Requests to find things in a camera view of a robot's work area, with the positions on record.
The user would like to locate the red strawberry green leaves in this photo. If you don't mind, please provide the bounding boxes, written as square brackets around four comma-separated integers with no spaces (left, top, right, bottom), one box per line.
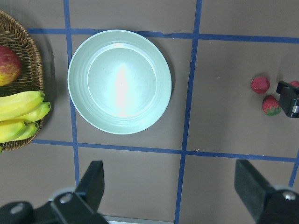
[262,95,281,116]

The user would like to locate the light green plate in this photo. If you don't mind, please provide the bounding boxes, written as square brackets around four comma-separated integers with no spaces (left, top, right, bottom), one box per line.
[68,30,172,135]

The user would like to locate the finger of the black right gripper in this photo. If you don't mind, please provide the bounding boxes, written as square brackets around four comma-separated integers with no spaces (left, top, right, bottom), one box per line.
[276,81,299,118]

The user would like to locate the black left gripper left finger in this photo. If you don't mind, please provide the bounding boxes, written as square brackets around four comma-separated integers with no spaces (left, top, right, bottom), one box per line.
[75,161,105,212]

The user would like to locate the yellow banana bunch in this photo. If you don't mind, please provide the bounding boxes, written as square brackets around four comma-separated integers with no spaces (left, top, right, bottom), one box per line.
[0,91,51,151]

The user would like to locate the brown wicker basket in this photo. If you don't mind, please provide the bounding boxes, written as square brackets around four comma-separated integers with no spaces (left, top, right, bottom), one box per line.
[0,9,45,152]

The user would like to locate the red strawberry without leaves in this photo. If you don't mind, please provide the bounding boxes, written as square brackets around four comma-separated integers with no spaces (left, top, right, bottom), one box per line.
[250,77,270,94]

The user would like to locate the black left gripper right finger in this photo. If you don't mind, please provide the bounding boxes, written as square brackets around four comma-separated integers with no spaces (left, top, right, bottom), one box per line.
[234,159,276,219]

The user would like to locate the red apple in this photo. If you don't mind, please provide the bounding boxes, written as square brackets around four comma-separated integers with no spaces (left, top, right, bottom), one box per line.
[0,45,22,86]

